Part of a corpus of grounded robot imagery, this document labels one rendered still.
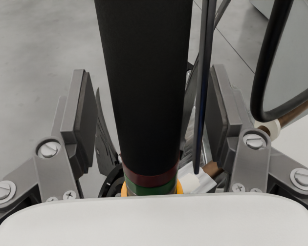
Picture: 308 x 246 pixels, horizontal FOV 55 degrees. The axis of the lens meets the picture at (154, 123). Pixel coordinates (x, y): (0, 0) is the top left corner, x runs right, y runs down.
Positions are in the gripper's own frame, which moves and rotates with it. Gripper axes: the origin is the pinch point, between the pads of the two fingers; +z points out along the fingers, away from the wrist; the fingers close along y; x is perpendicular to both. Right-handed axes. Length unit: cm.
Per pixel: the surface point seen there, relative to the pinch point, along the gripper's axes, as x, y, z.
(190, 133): -38.1, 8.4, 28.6
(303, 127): -32.3, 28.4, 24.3
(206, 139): -37.2, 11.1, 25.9
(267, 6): -136, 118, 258
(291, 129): -34, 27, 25
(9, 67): -151, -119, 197
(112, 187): -29.4, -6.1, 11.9
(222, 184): -33.1, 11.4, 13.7
